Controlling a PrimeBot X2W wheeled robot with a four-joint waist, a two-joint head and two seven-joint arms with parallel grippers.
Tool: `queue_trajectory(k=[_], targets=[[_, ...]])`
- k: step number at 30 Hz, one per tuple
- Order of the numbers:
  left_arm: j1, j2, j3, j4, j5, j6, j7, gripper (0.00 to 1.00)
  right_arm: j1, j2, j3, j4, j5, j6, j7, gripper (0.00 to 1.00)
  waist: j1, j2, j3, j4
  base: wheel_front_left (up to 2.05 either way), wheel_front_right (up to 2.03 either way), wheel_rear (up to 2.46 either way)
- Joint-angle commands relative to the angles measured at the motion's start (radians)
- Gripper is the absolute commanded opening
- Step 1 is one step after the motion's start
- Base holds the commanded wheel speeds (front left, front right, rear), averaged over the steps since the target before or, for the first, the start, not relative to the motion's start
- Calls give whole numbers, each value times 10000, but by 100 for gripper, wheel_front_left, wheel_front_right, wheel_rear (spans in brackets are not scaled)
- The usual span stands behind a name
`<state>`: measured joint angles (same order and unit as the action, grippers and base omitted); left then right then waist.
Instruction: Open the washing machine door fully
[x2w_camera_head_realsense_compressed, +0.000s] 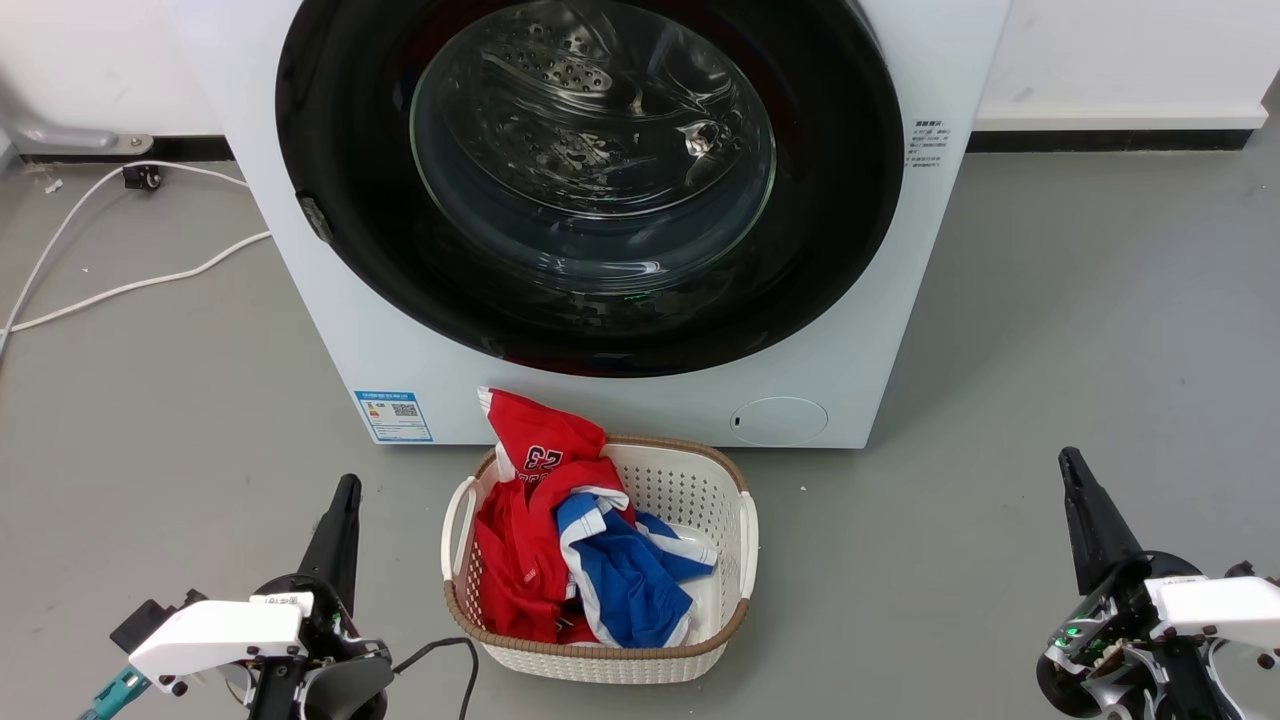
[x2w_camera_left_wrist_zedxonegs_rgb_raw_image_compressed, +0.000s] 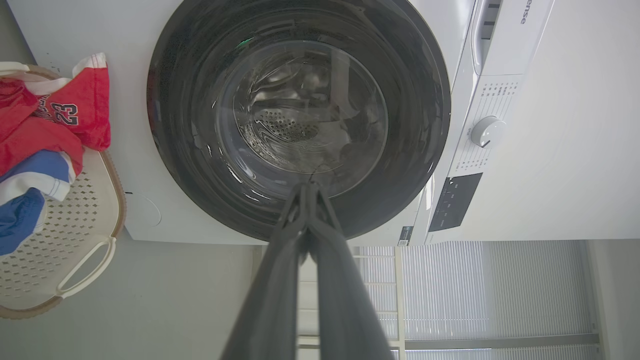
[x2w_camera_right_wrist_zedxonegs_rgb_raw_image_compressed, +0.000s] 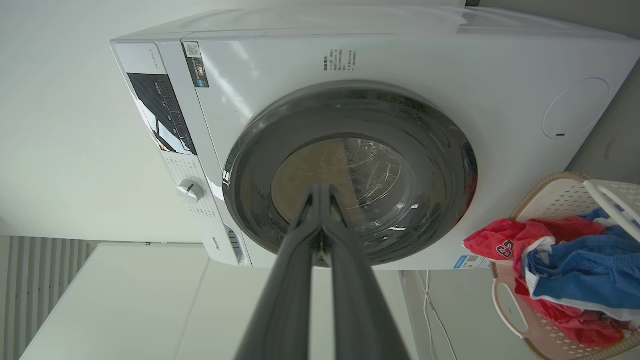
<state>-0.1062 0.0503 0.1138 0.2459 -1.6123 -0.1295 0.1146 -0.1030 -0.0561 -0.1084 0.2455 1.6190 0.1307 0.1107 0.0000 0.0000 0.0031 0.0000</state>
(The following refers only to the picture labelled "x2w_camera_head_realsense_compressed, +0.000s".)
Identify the teal cable connector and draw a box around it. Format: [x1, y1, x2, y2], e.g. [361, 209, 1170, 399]
[78, 665, 151, 720]

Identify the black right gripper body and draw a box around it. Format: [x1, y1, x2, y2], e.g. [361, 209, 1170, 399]
[1037, 552, 1241, 720]

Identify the black printed text label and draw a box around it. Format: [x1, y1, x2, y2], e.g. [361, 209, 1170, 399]
[905, 120, 949, 169]

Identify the white front-load washing machine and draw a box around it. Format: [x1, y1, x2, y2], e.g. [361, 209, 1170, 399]
[165, 0, 1013, 449]

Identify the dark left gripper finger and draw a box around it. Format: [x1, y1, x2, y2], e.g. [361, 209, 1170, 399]
[298, 475, 361, 611]

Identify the round white filter cover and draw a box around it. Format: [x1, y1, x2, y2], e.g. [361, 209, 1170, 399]
[729, 396, 829, 447]

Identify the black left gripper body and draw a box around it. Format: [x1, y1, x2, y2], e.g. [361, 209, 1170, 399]
[250, 574, 396, 720]

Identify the white plastic laundry basket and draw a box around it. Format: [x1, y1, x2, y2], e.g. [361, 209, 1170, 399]
[441, 434, 760, 685]

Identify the red sports jersey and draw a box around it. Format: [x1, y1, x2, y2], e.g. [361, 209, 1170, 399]
[474, 387, 637, 645]

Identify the black round glass washer door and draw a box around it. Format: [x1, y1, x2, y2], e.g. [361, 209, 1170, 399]
[275, 0, 906, 379]

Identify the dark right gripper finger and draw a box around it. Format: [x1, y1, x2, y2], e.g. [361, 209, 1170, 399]
[1059, 447, 1146, 597]

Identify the white power cable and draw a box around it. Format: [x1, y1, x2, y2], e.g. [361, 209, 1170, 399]
[0, 160, 273, 361]

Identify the blue energy label sticker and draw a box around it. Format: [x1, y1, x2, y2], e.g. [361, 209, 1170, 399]
[354, 389, 435, 444]

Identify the blue and white garment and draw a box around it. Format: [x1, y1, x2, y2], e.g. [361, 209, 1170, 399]
[555, 488, 719, 649]

